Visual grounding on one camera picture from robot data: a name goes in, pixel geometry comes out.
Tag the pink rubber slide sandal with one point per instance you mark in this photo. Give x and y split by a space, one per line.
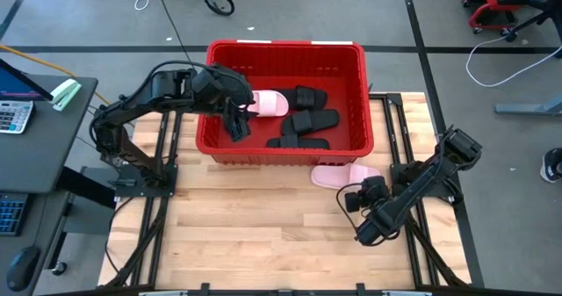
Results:
272 103
338 176

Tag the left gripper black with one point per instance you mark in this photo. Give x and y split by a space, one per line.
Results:
219 89

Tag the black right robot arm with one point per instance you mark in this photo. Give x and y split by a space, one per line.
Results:
421 186

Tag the black keyboard blue keys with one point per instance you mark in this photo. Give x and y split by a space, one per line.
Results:
11 212

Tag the black computer mouse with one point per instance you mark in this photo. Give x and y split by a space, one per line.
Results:
22 269

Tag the black chair base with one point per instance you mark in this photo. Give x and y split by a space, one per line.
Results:
533 21

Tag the white tape strip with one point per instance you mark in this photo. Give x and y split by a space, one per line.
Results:
331 43

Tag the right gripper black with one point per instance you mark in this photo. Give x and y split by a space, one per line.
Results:
375 192

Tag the black office desk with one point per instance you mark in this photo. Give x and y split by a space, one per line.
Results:
44 155

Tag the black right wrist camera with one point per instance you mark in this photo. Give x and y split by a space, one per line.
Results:
352 202

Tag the mint green stapler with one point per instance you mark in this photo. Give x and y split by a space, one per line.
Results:
66 93

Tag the person's shoe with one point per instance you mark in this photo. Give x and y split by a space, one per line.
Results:
552 164

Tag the black rubber slide sandal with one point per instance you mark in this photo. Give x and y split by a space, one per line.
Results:
298 143
311 121
307 97

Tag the black metal rig frame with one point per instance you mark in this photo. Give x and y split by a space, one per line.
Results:
394 99

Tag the grey desk foot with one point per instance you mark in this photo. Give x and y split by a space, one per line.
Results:
527 109

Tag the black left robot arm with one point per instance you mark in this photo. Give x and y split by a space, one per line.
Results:
131 100

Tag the large red plastic bin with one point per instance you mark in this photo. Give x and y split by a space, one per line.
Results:
307 59

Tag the dark tablet screen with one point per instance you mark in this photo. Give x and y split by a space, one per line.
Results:
17 83

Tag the grey desk calculator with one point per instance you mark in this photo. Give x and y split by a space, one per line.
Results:
15 116

